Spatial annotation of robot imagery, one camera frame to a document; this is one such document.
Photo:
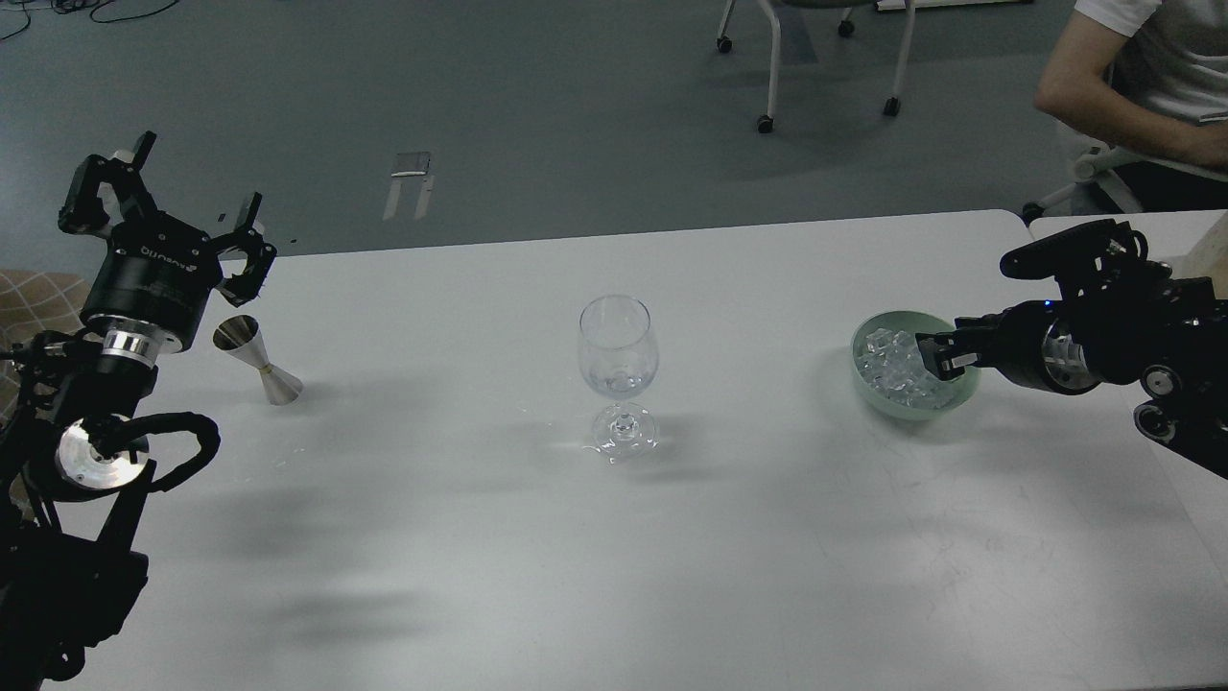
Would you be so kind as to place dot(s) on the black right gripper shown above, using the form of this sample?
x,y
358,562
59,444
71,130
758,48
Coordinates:
x,y
1029,345

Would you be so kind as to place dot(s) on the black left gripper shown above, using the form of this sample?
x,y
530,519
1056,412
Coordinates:
x,y
158,277

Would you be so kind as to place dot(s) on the steel cocktail jigger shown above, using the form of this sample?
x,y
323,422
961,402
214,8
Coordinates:
x,y
242,338

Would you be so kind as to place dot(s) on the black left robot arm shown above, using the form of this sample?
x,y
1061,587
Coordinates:
x,y
75,444

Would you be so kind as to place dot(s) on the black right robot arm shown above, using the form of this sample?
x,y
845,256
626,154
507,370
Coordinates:
x,y
1165,335

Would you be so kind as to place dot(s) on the clear ice cubes pile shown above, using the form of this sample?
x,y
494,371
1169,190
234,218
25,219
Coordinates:
x,y
891,364

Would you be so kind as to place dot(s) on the clear wine glass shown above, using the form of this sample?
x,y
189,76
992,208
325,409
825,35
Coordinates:
x,y
619,359

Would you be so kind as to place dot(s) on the green bowl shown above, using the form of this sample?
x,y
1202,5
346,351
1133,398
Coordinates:
x,y
913,322

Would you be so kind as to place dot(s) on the beige checkered sofa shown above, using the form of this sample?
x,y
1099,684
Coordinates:
x,y
33,302

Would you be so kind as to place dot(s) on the white rolling chair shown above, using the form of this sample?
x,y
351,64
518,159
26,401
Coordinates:
x,y
791,43

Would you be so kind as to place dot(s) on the beige cardboard box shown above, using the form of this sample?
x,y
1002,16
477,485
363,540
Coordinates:
x,y
1208,258

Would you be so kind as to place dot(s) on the seated person white shirt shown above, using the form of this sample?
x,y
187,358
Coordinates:
x,y
1150,76

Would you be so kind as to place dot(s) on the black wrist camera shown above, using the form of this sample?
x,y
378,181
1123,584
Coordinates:
x,y
1073,251

